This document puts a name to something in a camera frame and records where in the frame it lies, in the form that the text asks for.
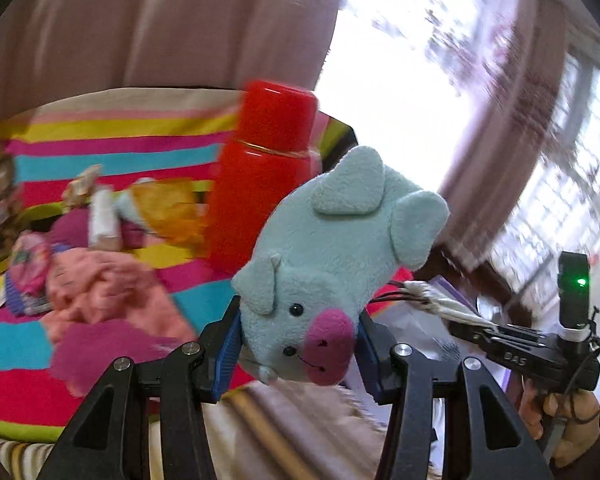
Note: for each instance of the light blue cloth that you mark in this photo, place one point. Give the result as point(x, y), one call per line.
point(130, 207)

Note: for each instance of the beige fringed cloth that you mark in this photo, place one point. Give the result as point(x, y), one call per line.
point(290, 435)

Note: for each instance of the light blue plush pig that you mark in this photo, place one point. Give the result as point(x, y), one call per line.
point(320, 260)

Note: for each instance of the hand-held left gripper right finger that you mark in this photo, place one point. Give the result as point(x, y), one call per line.
point(368, 347)

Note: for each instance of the window with grille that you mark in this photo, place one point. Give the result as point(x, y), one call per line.
point(570, 160)

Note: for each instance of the pink curtain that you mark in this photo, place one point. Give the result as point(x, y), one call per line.
point(155, 25)
point(505, 110)

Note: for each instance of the orange mesh pouch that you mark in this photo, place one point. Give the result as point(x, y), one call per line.
point(170, 210)

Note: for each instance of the red thermos bottle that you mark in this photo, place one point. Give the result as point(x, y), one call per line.
point(260, 185)

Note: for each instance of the colourful patterned pouch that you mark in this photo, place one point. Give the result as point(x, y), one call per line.
point(30, 270)

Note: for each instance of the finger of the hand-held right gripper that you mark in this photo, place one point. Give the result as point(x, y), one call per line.
point(445, 294)
point(465, 316)

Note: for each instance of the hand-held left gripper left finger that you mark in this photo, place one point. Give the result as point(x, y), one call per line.
point(227, 352)

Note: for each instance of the pink fluffy cloth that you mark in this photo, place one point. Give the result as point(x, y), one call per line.
point(105, 285)

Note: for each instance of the beige cloth bundle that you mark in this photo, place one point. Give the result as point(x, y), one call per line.
point(82, 187)

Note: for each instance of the magenta cloth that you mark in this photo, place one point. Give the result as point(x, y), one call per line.
point(105, 357)

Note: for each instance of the person's right hand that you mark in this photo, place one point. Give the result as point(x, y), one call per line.
point(580, 417)

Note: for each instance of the colourful striped blanket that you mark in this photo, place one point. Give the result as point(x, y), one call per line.
point(105, 160)

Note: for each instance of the bright window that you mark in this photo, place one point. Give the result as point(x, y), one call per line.
point(405, 85)

